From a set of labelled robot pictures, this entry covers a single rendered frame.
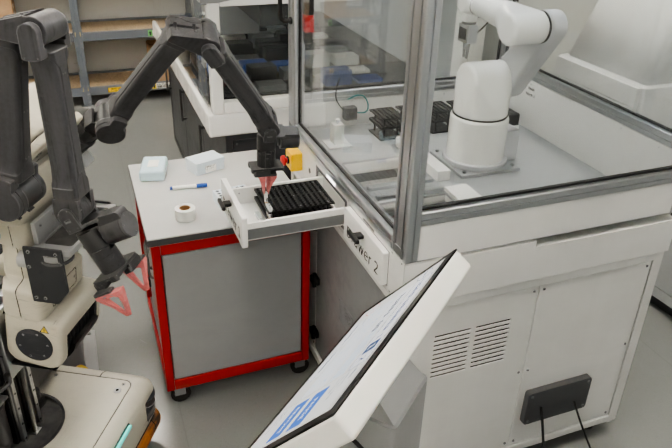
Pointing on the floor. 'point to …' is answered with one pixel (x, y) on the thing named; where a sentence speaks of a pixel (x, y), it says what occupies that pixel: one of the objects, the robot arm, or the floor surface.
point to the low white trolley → (219, 282)
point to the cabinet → (502, 345)
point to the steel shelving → (128, 29)
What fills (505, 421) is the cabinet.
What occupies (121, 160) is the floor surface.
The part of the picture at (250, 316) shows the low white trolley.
